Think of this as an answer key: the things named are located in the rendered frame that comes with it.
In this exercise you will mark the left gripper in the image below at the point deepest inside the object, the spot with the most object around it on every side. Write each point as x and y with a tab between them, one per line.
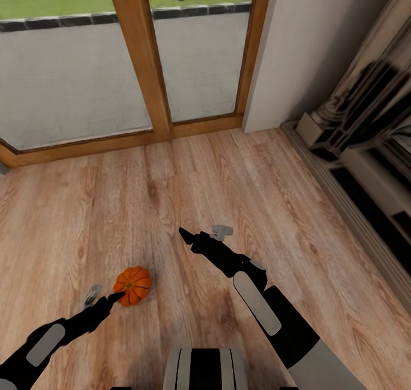
93	316

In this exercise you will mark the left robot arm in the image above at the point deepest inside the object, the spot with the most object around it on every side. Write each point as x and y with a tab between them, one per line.
22	369

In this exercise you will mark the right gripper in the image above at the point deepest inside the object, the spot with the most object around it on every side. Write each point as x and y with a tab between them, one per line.
204	244

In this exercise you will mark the pumpkin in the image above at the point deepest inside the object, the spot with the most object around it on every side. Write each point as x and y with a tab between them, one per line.
135	282

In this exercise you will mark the door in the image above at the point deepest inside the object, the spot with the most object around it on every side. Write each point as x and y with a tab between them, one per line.
86	76

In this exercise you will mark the wood fireplace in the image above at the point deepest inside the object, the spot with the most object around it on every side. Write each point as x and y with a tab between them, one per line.
357	145

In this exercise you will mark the robot trunk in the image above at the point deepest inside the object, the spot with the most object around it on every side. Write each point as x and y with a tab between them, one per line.
205	369

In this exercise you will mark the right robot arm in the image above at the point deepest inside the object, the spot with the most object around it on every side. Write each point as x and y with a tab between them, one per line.
308	359

